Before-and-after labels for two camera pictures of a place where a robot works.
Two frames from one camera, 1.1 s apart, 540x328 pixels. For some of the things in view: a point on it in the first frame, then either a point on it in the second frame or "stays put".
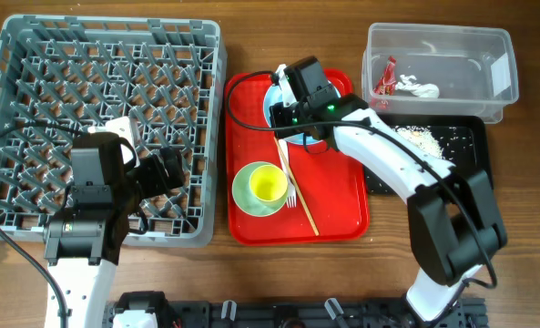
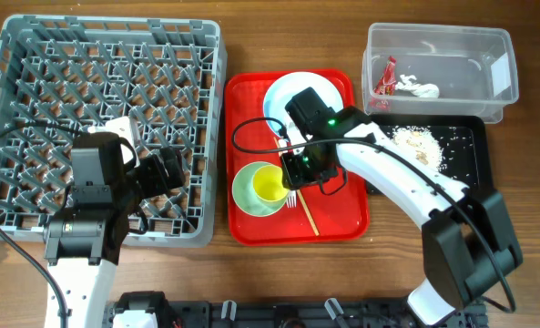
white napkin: x=421 y=90 stays put
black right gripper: x=278 y=112 → x=295 y=178
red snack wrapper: x=388 y=80 stays put
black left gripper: x=160 y=184 stays put
